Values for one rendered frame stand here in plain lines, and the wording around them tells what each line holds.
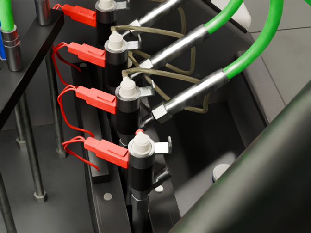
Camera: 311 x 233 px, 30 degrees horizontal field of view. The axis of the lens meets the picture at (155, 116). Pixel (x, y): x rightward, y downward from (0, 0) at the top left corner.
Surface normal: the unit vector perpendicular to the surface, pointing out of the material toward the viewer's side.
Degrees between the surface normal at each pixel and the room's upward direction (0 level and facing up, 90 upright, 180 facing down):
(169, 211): 0
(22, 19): 90
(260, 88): 0
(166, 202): 0
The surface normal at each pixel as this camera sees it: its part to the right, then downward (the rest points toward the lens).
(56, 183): 0.04, -0.68
